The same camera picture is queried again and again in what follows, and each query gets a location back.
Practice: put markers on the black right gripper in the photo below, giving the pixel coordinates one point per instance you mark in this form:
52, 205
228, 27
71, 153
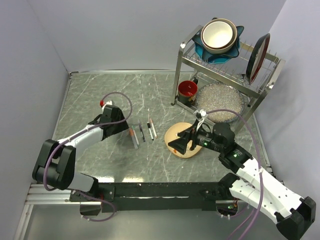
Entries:
191, 134

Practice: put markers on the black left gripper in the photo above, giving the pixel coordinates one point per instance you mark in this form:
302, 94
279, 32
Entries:
123, 126

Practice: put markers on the white marker with green end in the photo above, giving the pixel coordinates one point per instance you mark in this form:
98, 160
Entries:
135, 136

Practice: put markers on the grey marker with orange tip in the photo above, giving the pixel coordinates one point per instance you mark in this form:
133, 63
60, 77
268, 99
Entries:
134, 142

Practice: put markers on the blue pen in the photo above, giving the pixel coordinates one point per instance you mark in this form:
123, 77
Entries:
141, 130

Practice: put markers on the white marker with black tip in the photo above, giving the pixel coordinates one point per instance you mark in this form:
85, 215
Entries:
150, 131

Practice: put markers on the white marker with pink end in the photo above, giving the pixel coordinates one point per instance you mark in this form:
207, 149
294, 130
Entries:
153, 128

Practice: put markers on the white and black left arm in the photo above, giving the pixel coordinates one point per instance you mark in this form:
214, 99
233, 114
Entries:
57, 158

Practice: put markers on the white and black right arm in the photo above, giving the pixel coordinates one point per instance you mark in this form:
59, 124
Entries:
291, 213

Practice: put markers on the tan decorated plate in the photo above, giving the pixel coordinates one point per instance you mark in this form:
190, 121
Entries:
172, 134

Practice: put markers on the red and black mug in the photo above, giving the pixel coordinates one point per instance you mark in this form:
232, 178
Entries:
187, 91

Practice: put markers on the speckled glass plate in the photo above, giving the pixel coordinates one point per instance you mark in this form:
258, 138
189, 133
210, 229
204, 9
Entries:
217, 96

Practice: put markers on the black base beam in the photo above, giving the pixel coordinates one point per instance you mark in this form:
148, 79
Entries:
148, 196

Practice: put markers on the steel dish rack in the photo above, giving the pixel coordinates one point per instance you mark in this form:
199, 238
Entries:
231, 73

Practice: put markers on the blue wavy bowl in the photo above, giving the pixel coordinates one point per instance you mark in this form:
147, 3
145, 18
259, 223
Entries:
217, 58

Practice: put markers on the cream bowl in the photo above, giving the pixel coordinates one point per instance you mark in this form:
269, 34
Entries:
219, 35

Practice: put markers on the dark red-rimmed plate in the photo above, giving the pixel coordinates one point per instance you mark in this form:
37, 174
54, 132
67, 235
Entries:
257, 57

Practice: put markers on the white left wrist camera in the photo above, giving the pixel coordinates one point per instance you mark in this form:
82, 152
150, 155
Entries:
103, 103

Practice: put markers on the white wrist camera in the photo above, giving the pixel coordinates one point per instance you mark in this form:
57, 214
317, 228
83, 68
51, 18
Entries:
103, 103
200, 115

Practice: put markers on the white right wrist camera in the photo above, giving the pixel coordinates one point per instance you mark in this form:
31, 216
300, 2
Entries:
200, 115

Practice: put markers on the aluminium frame rail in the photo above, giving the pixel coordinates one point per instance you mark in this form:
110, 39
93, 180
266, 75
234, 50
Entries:
38, 195

